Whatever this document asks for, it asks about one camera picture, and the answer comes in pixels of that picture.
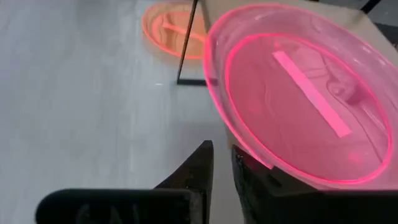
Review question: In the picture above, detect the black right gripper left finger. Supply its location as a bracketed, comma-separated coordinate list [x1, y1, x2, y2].
[35, 139, 215, 224]

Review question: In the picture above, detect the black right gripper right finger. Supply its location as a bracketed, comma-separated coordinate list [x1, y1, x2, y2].
[231, 144, 398, 224]

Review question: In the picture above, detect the coral pink translucent plate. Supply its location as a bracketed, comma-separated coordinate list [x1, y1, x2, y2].
[201, 2, 398, 191]

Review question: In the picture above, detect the orange translucent plastic plate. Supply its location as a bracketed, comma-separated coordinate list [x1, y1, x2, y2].
[141, 1, 208, 60]

